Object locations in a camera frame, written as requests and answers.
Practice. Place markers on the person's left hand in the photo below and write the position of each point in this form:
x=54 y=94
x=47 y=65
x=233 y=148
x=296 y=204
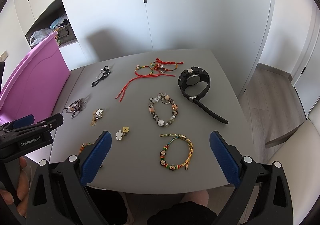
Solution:
x=22 y=191

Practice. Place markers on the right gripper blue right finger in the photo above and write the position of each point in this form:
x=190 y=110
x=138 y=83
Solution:
x=228 y=158

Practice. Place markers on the wall power socket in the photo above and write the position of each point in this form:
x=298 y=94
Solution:
x=3 y=56

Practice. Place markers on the gold chain white flower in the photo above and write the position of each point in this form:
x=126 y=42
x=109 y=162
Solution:
x=97 y=115

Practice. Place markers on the black wrist watch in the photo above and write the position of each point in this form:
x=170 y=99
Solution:
x=192 y=76

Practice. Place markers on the black storage case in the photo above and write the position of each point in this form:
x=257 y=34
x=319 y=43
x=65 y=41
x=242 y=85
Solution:
x=66 y=34

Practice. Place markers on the pink plastic bin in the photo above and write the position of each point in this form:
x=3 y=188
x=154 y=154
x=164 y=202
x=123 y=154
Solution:
x=35 y=84

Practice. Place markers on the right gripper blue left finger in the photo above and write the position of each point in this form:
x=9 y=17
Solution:
x=92 y=157

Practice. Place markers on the white flower bear charm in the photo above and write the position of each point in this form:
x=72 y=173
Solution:
x=122 y=133

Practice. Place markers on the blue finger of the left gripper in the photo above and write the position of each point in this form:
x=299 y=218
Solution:
x=24 y=121
x=52 y=122

